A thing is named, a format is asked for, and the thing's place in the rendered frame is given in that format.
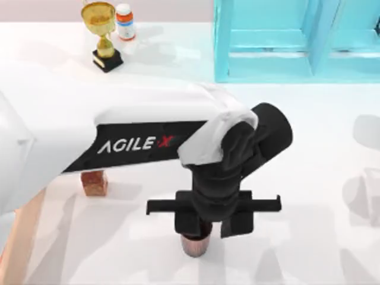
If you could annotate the gold trophy with black base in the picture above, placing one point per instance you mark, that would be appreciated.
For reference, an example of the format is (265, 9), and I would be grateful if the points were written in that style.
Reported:
(100, 29)

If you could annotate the light blue rack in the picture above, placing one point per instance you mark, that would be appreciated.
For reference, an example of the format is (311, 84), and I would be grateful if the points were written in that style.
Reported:
(267, 47)

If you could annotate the copper brown cup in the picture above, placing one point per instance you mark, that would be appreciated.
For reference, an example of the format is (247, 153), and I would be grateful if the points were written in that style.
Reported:
(196, 246)

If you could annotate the white bottle with orange cap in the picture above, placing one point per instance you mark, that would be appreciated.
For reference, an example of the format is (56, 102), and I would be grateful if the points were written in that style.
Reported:
(126, 23)

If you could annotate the brown bread block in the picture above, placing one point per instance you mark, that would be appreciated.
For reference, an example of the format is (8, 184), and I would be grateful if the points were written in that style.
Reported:
(94, 184)

